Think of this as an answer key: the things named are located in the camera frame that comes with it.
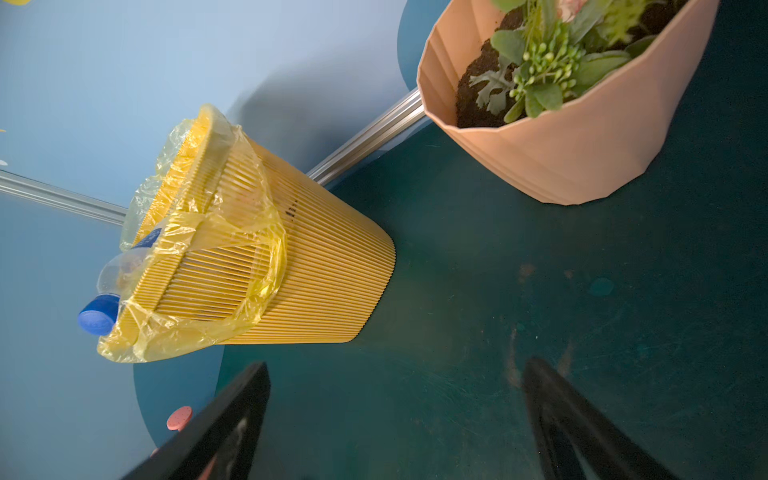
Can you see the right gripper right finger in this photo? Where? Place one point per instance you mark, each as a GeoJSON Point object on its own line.
{"type": "Point", "coordinates": [567, 428]}

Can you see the yellow ribbed waste bin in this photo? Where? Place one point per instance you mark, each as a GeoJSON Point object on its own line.
{"type": "Point", "coordinates": [339, 263]}

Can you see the rear aluminium frame rail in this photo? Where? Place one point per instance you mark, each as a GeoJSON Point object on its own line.
{"type": "Point", "coordinates": [381, 132]}

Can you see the yellow plastic bin liner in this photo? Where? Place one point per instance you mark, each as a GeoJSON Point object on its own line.
{"type": "Point", "coordinates": [222, 253]}

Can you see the pink ribbed flower pot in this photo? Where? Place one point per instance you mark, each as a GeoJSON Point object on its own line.
{"type": "Point", "coordinates": [593, 145]}

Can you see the green white artificial flowers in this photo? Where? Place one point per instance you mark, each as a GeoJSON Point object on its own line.
{"type": "Point", "coordinates": [547, 53]}

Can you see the blue label bottle front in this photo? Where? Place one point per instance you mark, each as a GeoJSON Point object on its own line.
{"type": "Point", "coordinates": [116, 282]}

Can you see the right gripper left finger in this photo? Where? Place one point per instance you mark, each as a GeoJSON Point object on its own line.
{"type": "Point", "coordinates": [221, 441]}

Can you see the left aluminium frame post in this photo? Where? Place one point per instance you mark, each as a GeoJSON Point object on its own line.
{"type": "Point", "coordinates": [62, 199]}

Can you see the pink watering can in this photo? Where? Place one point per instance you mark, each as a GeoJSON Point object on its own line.
{"type": "Point", "coordinates": [177, 421]}

